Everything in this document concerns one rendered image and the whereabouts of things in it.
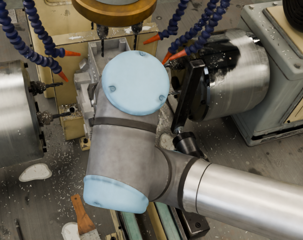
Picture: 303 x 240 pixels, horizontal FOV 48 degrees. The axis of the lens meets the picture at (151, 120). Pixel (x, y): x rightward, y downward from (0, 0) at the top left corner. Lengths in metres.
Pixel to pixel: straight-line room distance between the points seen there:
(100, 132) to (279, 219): 0.27
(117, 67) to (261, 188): 0.26
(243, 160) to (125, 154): 0.77
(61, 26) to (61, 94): 0.19
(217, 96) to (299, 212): 0.47
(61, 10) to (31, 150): 0.39
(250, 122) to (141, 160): 0.74
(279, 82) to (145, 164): 0.62
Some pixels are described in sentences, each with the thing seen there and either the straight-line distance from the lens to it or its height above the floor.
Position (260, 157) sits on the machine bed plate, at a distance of 1.20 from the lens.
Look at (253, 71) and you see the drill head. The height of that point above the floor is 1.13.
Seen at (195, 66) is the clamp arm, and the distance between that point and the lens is 0.72.
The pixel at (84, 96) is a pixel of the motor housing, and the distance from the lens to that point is 0.88.
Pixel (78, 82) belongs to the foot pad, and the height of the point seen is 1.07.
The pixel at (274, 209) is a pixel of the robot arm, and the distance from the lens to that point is 0.50.
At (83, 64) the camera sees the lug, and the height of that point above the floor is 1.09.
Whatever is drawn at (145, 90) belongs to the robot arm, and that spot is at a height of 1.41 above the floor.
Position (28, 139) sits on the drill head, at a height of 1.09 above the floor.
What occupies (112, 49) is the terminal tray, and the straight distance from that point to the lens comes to 0.93.
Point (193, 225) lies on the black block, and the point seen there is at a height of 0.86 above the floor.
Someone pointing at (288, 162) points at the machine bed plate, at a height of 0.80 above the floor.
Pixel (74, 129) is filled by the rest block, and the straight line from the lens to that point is 1.08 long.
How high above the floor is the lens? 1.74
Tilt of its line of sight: 54 degrees down
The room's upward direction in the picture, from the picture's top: 11 degrees clockwise
